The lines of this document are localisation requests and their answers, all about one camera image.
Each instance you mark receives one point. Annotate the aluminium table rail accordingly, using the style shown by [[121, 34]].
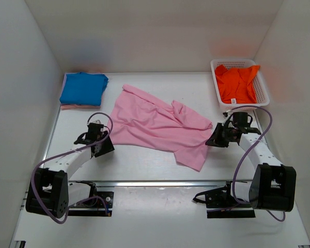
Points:
[[159, 184]]

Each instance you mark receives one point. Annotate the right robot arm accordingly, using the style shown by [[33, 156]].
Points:
[[273, 185]]

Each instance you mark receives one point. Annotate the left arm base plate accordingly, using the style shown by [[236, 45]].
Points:
[[95, 207]]

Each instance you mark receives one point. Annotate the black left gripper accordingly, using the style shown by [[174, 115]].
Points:
[[108, 147]]

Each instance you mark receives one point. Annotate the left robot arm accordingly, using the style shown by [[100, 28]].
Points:
[[50, 191]]

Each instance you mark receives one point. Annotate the orange t shirt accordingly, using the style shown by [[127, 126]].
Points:
[[236, 84]]

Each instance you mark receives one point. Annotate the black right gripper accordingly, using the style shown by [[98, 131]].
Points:
[[215, 139]]

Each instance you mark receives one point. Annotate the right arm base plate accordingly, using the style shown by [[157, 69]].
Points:
[[221, 205]]

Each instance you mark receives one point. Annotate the folded blue t shirt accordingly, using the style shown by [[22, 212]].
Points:
[[83, 89]]

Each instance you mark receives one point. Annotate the pink t shirt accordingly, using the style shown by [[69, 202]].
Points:
[[141, 119]]

